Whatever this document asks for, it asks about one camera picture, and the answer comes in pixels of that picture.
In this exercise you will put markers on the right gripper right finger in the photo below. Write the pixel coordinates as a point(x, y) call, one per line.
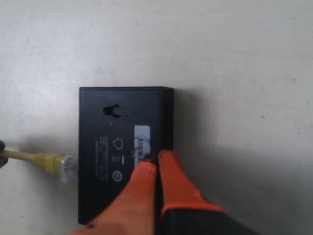
point(185, 211)

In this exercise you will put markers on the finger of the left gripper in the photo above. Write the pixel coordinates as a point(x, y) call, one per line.
point(3, 160)

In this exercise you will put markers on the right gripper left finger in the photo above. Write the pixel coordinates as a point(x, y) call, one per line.
point(133, 211)

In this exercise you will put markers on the small black box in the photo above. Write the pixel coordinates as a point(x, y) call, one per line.
point(118, 127)

